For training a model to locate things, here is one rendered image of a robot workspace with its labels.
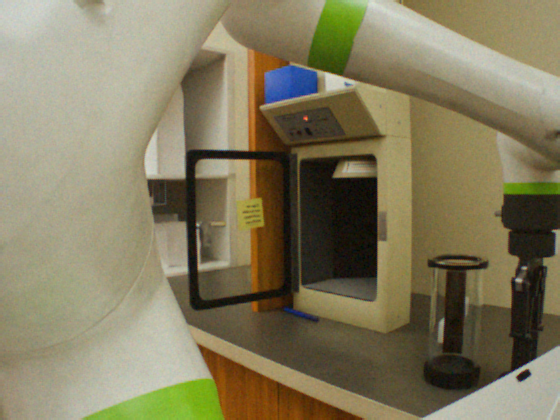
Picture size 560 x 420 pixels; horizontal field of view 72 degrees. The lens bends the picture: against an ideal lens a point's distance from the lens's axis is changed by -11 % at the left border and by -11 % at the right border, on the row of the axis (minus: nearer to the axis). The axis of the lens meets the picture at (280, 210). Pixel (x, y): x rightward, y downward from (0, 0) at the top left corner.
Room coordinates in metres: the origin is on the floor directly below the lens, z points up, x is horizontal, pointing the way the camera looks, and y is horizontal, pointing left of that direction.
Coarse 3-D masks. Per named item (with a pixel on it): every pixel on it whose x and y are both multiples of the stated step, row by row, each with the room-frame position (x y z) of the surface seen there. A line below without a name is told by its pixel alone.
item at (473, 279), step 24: (456, 264) 0.67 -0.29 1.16; (432, 288) 0.72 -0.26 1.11; (456, 288) 0.68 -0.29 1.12; (480, 288) 0.68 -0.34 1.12; (432, 312) 0.71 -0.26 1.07; (456, 312) 0.68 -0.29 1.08; (480, 312) 0.69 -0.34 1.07; (432, 336) 0.71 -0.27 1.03; (456, 336) 0.68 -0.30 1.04; (432, 360) 0.71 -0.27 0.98; (456, 360) 0.67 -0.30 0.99
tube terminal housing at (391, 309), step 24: (408, 96) 1.06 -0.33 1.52; (408, 120) 1.06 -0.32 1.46; (312, 144) 1.16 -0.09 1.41; (336, 144) 1.10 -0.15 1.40; (360, 144) 1.04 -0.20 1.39; (384, 144) 0.99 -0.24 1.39; (408, 144) 1.05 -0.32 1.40; (384, 168) 0.99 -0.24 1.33; (408, 168) 1.05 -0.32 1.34; (384, 192) 0.99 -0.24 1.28; (408, 192) 1.05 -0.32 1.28; (408, 216) 1.05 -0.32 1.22; (408, 240) 1.05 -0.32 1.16; (384, 264) 0.99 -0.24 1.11; (408, 264) 1.05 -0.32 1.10; (384, 288) 0.99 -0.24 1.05; (408, 288) 1.05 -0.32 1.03; (312, 312) 1.17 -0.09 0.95; (336, 312) 1.10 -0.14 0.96; (360, 312) 1.05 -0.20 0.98; (384, 312) 0.99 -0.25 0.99; (408, 312) 1.06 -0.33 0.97
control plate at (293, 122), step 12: (324, 108) 1.01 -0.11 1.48; (276, 120) 1.14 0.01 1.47; (288, 120) 1.11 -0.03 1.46; (300, 120) 1.09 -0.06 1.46; (312, 120) 1.06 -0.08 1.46; (324, 120) 1.04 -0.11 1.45; (336, 120) 1.02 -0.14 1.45; (288, 132) 1.15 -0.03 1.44; (312, 132) 1.10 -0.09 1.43; (324, 132) 1.07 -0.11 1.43; (336, 132) 1.05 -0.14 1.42
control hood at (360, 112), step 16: (304, 96) 1.03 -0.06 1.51; (320, 96) 0.99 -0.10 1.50; (336, 96) 0.96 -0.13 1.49; (352, 96) 0.93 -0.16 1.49; (368, 96) 0.94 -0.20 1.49; (384, 96) 0.98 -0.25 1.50; (272, 112) 1.12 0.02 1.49; (288, 112) 1.09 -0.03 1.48; (336, 112) 1.00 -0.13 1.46; (352, 112) 0.97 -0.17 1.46; (368, 112) 0.94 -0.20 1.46; (384, 112) 0.98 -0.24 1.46; (352, 128) 1.01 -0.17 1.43; (368, 128) 0.98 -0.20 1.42; (384, 128) 0.98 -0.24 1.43; (288, 144) 1.20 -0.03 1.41
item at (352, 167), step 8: (344, 160) 1.12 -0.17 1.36; (352, 160) 1.10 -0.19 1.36; (360, 160) 1.09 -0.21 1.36; (368, 160) 1.09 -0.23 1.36; (376, 160) 1.09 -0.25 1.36; (336, 168) 1.15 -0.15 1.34; (344, 168) 1.11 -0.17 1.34; (352, 168) 1.09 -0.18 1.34; (360, 168) 1.08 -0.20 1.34; (368, 168) 1.08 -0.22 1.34; (376, 168) 1.08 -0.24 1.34; (336, 176) 1.12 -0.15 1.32; (344, 176) 1.10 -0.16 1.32; (352, 176) 1.08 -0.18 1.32; (360, 176) 1.07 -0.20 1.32; (368, 176) 1.07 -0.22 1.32; (376, 176) 1.07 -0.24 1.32
